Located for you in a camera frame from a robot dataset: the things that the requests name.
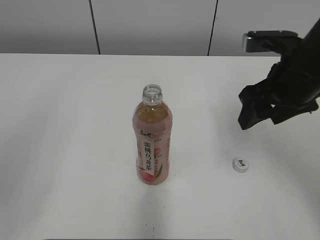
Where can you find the white bottle cap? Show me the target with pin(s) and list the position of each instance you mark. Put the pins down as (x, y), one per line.
(240, 165)

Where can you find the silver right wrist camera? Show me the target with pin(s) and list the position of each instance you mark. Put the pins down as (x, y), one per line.
(277, 41)

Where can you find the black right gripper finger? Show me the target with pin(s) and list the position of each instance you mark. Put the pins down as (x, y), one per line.
(253, 112)
(251, 94)

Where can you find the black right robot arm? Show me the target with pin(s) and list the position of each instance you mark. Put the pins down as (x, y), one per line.
(308, 51)

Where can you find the peach oolong tea bottle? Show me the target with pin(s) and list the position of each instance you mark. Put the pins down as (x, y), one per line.
(152, 123)

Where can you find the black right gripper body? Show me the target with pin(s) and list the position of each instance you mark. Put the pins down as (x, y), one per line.
(292, 90)

